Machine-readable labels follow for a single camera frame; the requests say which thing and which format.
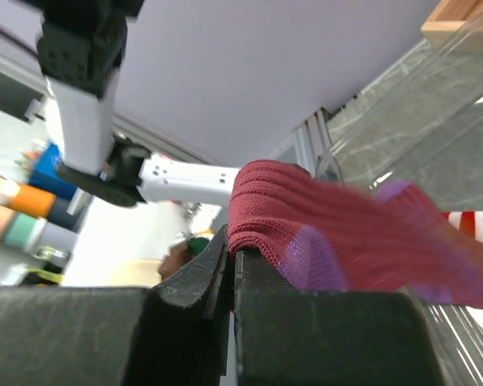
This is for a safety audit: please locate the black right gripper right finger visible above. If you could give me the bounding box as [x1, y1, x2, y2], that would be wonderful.
[234, 250, 444, 385]

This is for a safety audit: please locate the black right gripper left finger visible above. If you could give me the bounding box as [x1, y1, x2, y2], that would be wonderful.
[0, 234, 232, 385]

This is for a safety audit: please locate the purple sock with orange cuff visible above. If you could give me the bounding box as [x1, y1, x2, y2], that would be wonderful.
[228, 160, 483, 310]

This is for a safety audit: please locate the red white striped sock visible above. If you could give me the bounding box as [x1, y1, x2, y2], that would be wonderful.
[443, 211, 483, 244]

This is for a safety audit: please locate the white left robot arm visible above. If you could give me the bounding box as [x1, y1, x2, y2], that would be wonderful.
[0, 1, 237, 385]

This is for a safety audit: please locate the brown green plush toy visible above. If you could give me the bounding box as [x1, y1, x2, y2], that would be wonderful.
[159, 236, 209, 281]

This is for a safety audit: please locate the clear plastic bin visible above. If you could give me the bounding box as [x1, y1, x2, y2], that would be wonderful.
[317, 3, 483, 386]

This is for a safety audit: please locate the wooden drying rack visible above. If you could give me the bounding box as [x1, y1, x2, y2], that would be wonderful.
[421, 0, 483, 55]

